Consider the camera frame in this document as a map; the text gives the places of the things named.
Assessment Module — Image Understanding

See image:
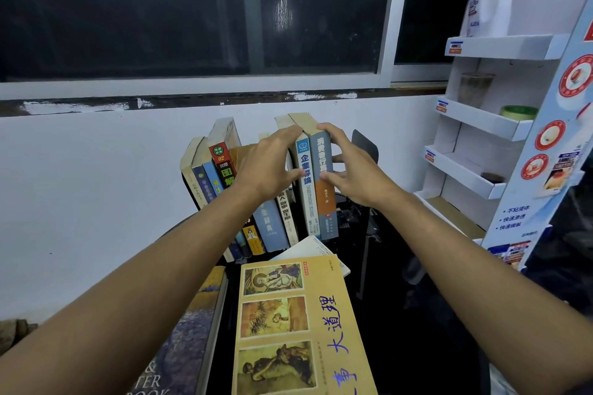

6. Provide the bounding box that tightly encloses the grey cover book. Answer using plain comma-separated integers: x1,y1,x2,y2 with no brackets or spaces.
179,136,236,264

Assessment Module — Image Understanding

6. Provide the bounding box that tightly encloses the large grey-teal book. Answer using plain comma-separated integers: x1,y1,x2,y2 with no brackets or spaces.
288,112,340,242

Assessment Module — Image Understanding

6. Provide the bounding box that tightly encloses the row of books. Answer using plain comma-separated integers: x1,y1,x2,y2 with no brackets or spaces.
180,129,381,301

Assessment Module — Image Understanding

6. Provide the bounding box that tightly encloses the clear glass cup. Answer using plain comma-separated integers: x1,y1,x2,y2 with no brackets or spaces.
457,73,495,109

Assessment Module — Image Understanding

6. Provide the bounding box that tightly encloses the round black table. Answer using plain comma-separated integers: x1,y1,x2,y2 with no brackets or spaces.
159,209,492,395

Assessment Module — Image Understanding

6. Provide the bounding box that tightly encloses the Van Gogh cover handbook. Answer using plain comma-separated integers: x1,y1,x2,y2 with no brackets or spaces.
125,265,229,395

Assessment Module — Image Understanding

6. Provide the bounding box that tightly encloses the green tape roll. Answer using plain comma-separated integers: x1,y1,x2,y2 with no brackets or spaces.
499,105,539,122

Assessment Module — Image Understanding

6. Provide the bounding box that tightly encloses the person's left forearm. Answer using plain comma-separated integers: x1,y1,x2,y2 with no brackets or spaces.
0,184,260,395

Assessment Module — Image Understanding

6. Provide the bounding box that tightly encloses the aluminium frame window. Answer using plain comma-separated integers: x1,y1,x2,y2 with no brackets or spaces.
0,0,482,102

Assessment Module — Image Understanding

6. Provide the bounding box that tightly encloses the cream book with barcode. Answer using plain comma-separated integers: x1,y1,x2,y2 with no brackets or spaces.
258,132,300,247

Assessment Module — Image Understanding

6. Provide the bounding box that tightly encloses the person's right forearm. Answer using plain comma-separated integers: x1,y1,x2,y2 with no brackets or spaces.
377,193,593,395

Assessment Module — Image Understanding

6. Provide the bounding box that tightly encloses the person's left hand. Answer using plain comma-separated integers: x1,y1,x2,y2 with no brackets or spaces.
233,125,308,204

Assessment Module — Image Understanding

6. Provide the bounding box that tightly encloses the yellow book with blue spine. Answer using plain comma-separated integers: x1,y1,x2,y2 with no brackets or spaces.
190,149,245,261

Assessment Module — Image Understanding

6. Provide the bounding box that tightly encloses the lavender Hanyu Pinyin dictionary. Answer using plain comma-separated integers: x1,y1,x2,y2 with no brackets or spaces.
229,144,291,253

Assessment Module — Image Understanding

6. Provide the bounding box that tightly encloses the orange illustrated cover book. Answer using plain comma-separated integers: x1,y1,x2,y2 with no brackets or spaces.
207,117,266,257

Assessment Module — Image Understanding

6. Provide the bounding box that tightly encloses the Understanding Business textbook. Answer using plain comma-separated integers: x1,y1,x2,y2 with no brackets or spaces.
274,114,322,238

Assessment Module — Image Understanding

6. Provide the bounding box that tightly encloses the person's right hand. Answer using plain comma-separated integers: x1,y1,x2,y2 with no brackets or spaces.
316,122,405,212

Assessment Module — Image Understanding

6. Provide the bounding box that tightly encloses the light blue thin booklet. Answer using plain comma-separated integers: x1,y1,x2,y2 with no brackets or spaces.
271,236,351,278

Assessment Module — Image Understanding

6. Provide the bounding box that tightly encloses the yellow book with black characters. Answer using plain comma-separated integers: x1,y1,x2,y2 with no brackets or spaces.
231,254,379,395

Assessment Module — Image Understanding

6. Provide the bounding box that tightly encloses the brown crumpled rag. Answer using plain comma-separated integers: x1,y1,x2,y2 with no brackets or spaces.
0,318,38,356

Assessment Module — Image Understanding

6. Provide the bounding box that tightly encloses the white cardboard display stand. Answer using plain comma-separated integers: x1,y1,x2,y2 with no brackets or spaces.
413,0,593,270

